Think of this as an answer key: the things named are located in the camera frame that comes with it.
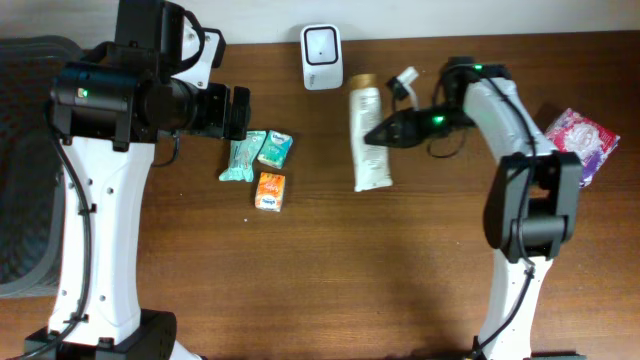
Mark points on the orange tissue pack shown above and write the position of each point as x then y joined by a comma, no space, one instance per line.
270,192

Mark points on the red purple floral tissue pack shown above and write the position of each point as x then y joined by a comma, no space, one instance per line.
591,142

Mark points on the white tube with cork cap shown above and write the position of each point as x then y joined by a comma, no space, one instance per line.
371,162

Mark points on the teal tissue pack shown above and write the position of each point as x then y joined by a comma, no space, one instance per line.
275,149

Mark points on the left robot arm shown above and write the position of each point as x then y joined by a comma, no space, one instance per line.
105,115

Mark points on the white barcode scanner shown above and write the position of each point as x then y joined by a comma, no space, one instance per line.
321,54

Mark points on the grey plastic mesh basket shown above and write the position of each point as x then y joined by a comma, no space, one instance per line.
32,181

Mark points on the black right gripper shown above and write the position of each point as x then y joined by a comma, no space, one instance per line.
414,133

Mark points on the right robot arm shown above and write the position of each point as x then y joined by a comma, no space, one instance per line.
530,212

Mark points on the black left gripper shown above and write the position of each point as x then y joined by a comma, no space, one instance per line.
215,118

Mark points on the mint toilet tissue wipes pack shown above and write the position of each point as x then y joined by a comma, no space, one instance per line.
242,155

